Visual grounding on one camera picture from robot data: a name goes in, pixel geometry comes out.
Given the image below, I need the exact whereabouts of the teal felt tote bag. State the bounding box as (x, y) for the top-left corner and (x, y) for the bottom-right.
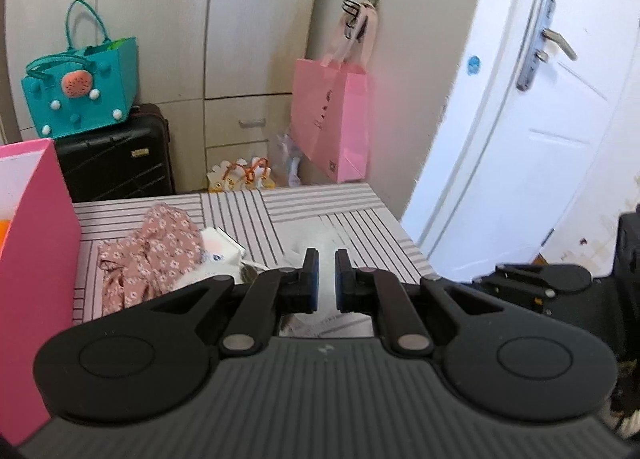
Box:
(21, 0), (139, 140)

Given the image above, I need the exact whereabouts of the orange white toy on floor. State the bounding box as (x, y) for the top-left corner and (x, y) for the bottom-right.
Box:
(206, 157), (276, 193)

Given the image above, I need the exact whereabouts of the striped pink tablecloth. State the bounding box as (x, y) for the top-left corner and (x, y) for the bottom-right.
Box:
(73, 184), (433, 323)

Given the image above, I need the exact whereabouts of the beige wardrobe cabinet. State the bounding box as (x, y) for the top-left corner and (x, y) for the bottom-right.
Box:
(1, 0), (314, 193)

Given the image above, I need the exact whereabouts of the pink floral fabric scrunchie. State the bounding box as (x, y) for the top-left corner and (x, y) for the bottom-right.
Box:
(98, 202), (203, 315)

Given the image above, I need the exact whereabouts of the blue white wet wipes pack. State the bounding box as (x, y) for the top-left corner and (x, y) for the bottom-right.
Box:
(280, 313), (373, 339)

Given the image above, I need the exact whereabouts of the small white tissue pack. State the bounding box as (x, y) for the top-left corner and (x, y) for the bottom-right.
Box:
(198, 227), (246, 283)

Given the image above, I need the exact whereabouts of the orange pom-pom ball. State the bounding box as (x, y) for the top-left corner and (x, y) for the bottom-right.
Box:
(0, 220), (11, 249)

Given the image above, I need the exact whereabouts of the white door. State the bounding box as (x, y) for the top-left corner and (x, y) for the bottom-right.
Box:
(401, 0), (639, 280)

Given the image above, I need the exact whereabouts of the silver door handle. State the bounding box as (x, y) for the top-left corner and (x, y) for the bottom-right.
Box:
(516, 0), (577, 92)

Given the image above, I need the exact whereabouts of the black suitcase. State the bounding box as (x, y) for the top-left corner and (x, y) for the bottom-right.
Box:
(54, 104), (176, 204)

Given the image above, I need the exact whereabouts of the pink paper gift bag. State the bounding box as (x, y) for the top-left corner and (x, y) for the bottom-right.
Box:
(290, 1), (378, 183)

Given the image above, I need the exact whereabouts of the pink storage box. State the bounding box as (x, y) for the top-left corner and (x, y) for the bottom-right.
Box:
(1, 138), (81, 445)

